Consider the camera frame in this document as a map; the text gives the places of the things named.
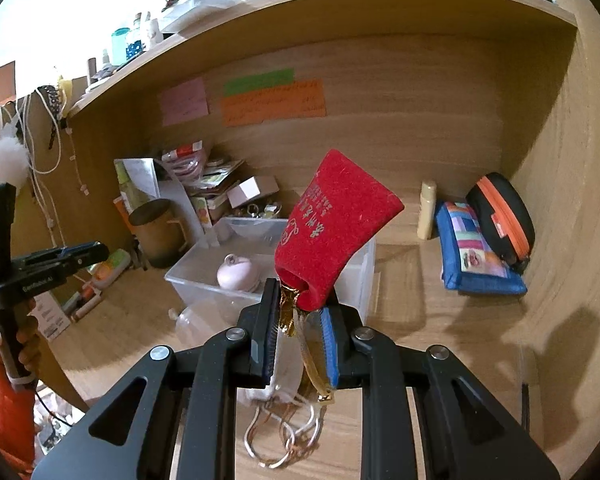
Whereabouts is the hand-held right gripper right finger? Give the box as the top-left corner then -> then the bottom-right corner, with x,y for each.
319,305 -> 563,480

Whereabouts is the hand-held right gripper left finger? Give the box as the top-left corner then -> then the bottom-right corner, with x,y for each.
30,277 -> 282,480

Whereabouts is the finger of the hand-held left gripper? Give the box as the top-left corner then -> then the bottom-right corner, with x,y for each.
55,244 -> 111,277
10,243 -> 98,269

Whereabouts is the white tag metal ring bunch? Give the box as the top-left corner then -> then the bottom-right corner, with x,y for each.
242,335 -> 327,469

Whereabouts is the clear plastic storage box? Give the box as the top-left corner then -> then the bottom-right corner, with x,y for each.
164,216 -> 379,328

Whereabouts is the red felt drawstring pouch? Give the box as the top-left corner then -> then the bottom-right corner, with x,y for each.
274,149 -> 406,407

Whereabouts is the person's left forearm orange sleeve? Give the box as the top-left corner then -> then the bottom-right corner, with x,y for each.
0,345 -> 37,473

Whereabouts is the person's left hand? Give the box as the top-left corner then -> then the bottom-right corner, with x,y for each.
16,299 -> 44,367

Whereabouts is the green orange packet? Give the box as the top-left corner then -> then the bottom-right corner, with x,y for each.
89,248 -> 132,284

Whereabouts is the red white tube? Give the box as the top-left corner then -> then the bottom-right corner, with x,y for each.
61,280 -> 104,320

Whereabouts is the white leaflet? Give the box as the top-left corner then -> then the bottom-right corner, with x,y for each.
31,291 -> 72,342

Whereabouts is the brown mug with dark lid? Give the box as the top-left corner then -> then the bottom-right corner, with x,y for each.
129,198 -> 189,269

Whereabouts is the green orange carton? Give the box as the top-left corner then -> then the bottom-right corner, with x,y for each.
112,160 -> 137,233

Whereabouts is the pale pink round case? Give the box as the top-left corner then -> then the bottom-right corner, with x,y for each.
216,254 -> 262,292

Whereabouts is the white fluffy pompom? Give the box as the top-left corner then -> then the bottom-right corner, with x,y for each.
0,139 -> 32,189

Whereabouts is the printed white paper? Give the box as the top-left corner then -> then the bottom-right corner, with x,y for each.
114,157 -> 162,202

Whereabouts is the blank white sheet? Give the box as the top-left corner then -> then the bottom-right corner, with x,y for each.
156,175 -> 207,243

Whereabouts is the pink coiled tube package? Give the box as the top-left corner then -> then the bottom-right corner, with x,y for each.
161,141 -> 212,192

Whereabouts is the dark hair clip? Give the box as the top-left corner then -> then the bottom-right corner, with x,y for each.
36,84 -> 65,152

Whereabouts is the pile of small packets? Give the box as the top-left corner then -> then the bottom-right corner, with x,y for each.
186,157 -> 247,233

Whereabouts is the small white box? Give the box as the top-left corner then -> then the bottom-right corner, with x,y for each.
227,176 -> 280,209

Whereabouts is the cream tube bottle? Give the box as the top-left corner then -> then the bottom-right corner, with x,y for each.
417,180 -> 439,241

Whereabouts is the blue patchwork pouch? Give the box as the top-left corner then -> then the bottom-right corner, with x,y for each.
433,201 -> 529,297

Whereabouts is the pink sticky note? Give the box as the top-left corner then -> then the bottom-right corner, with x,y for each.
160,77 -> 210,127

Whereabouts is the teal plastic jar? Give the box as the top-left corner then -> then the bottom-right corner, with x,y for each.
110,27 -> 131,67

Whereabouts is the black orange zip case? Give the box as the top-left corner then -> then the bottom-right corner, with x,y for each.
466,172 -> 536,274

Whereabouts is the orange sticky note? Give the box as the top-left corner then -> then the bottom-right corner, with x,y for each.
221,80 -> 328,127

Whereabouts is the green sticky note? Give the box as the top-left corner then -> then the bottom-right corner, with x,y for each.
223,68 -> 296,97

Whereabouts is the clear lidded plastic container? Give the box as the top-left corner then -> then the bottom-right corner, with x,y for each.
159,0 -> 247,34

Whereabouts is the wooden hutch shelf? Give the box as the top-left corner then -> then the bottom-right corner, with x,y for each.
66,0 -> 579,119

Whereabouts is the white hanging cord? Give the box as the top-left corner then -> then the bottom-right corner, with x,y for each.
0,85 -> 89,242

